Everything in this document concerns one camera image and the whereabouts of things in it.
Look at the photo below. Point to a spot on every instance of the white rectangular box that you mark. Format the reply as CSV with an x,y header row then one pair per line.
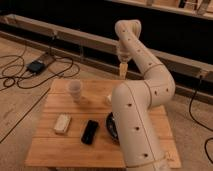
x,y
62,124

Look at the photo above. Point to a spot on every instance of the blue power adapter box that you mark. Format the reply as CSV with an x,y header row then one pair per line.
x,y
35,67

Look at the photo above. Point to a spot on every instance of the black rectangular remote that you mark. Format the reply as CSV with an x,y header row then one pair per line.
x,y
89,132

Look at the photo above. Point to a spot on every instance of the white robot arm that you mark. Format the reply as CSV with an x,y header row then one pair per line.
x,y
131,100

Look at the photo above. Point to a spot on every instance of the dark blue bowl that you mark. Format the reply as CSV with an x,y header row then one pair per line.
x,y
111,127

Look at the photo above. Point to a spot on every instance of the wooden table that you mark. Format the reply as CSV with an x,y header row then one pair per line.
x,y
49,149

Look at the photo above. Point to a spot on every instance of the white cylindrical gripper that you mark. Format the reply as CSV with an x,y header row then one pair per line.
x,y
124,57

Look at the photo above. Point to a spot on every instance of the translucent plastic cup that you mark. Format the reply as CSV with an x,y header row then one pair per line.
x,y
74,87

